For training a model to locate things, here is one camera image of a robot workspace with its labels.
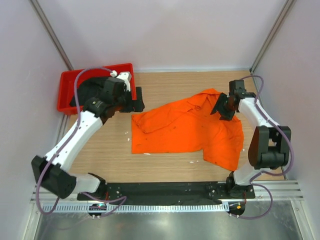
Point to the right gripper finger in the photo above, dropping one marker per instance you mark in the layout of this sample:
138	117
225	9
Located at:
219	106
226	115

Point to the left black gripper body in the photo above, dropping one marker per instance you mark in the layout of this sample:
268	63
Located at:
127	95

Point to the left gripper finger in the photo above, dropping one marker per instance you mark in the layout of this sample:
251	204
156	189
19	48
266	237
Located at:
129	107
139	104

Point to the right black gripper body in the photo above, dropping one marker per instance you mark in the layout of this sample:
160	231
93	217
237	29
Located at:
227	106

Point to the orange t shirt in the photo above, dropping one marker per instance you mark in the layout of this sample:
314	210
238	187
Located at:
186	126

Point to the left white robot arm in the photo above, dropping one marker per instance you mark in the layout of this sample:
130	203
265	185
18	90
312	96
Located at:
51	171

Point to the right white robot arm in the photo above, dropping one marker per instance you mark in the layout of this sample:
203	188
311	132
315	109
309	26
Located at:
270	146

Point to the black t shirt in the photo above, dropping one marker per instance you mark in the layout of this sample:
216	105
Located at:
92	88

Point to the red plastic bin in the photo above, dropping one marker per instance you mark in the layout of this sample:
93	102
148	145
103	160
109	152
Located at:
67	79

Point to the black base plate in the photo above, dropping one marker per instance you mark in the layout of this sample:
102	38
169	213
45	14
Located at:
211	190

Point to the aluminium frame rail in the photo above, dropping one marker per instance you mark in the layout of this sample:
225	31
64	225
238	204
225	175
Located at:
264	190

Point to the right corner aluminium post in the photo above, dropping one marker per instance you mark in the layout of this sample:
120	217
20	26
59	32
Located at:
279	21

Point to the corner aluminium post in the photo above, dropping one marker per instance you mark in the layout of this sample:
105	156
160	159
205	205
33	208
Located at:
279	21
51	33

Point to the left corner aluminium post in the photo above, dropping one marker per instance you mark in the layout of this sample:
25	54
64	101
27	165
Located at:
51	33

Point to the slotted cable duct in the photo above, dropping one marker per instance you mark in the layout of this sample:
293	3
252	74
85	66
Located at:
90	207

